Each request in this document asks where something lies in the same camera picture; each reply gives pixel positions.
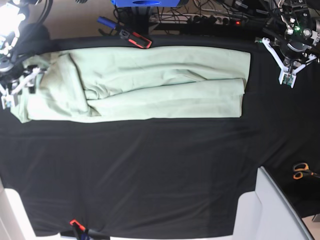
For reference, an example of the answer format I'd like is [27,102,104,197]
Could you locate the white bin left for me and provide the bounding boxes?
[0,181,36,240]

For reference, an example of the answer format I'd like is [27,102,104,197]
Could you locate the blue box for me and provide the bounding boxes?
[111,0,183,8]

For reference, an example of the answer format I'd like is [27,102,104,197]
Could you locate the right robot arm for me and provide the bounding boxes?
[0,0,53,110]

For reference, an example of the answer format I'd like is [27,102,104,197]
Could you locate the light green T-shirt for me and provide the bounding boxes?
[10,46,251,123]

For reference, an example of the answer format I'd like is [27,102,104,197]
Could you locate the blue red clamp bottom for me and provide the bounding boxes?
[69,219,110,240]

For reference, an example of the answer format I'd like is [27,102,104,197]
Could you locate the black round stool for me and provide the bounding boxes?
[25,23,50,42]

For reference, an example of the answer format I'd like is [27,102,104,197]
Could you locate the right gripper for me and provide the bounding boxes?
[0,62,47,109]

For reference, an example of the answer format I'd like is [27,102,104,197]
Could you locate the black table cloth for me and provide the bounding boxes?
[0,35,320,239]

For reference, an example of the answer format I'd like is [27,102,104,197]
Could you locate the blue red clamp left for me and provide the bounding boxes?
[97,16,152,49]

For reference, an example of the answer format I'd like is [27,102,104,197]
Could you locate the white power strip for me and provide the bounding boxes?
[149,13,236,25]

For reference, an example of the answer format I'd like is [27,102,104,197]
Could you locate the orange handled scissors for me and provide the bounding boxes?
[292,162,320,180]

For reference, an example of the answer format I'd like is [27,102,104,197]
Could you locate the blue red clamp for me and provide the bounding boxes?
[69,219,110,240]
[97,16,152,49]

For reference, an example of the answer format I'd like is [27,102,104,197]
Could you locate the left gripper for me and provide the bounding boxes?
[254,37,317,88]

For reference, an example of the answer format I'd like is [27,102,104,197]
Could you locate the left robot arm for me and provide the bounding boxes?
[255,0,320,88]

